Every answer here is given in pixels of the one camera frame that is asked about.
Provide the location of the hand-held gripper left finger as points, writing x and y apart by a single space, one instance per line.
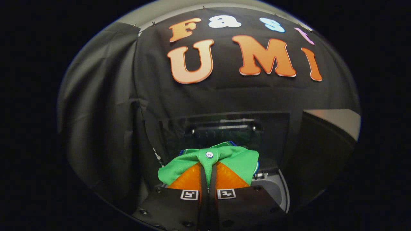
204 199

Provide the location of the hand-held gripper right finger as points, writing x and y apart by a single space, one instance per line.
212 199

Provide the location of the green polo shirt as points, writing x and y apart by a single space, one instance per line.
237 160

